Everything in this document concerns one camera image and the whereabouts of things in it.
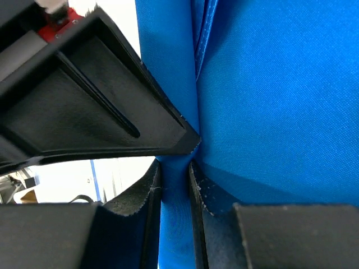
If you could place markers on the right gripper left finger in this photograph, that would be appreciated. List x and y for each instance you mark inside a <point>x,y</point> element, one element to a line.
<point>122,233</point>

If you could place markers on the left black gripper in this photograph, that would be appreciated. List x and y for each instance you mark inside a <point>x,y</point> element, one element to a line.
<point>28,26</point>

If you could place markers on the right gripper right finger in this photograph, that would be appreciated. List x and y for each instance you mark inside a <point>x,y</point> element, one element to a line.
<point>231,234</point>

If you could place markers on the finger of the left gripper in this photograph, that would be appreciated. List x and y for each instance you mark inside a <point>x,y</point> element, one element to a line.
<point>87,95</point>

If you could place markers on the blue cloth napkin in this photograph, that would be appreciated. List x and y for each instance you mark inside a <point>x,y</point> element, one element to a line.
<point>271,87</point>

